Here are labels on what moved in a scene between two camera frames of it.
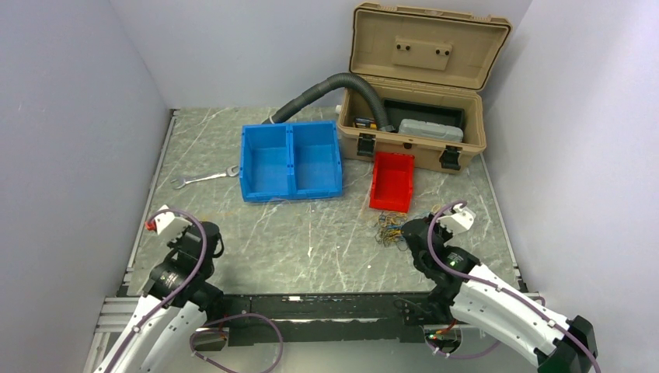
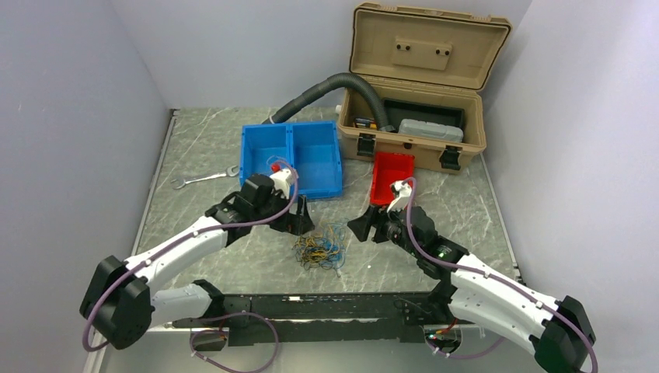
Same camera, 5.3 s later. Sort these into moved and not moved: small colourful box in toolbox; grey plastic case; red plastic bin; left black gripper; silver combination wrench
Moved: left black gripper
Not moved: small colourful box in toolbox; red plastic bin; silver combination wrench; grey plastic case
